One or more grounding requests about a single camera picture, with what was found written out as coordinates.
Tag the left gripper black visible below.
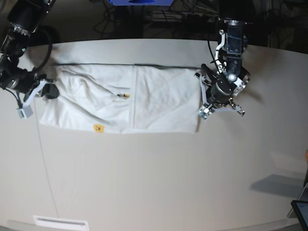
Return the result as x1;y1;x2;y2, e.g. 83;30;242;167
206;80;233;108

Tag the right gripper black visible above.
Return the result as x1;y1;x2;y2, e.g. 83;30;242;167
36;82;60;99

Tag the white printed T-shirt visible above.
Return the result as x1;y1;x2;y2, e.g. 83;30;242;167
39;64;201;134

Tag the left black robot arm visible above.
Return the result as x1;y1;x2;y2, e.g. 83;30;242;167
199;0;255;111

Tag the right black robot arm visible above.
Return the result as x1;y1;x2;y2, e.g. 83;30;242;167
0;0;60;100

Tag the power strip with red light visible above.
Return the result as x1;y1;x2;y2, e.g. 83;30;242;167
145;11;217;23

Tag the white paper label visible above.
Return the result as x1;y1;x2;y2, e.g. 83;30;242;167
33;216;90;231

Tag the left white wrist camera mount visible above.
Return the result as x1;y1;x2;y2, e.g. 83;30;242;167
194;70;245;120

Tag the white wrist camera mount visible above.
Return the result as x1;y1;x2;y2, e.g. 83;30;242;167
16;79;53;119
194;70;245;120

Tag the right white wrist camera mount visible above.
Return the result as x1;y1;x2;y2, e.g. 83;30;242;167
16;79;53;119

